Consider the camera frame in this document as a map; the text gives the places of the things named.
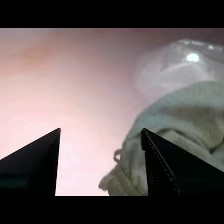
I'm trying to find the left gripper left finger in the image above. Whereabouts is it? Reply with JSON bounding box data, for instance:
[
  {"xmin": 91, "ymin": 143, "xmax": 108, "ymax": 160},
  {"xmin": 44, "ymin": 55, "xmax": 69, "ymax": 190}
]
[{"xmin": 0, "ymin": 127, "xmax": 62, "ymax": 197}]

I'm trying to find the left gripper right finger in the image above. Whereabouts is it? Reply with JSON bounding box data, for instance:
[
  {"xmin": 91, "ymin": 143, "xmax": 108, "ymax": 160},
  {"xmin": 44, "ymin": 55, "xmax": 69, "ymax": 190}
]
[{"xmin": 140, "ymin": 128, "xmax": 224, "ymax": 197}]

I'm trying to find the grey garment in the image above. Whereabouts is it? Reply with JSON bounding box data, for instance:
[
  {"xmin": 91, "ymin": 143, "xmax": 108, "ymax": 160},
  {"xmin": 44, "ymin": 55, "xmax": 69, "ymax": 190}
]
[{"xmin": 98, "ymin": 79, "xmax": 224, "ymax": 197}]

